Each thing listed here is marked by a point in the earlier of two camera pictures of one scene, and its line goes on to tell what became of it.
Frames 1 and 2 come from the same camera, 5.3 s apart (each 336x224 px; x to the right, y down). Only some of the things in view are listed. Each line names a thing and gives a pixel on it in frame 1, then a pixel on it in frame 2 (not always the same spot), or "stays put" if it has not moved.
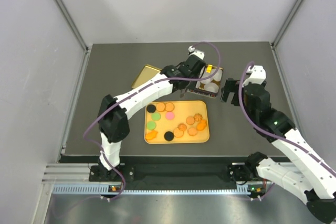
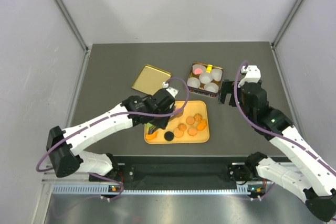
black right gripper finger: [229, 87] stays put
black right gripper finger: [235, 100] stays put
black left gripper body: [191, 85] → [160, 121]
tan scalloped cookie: [192, 131] stays put
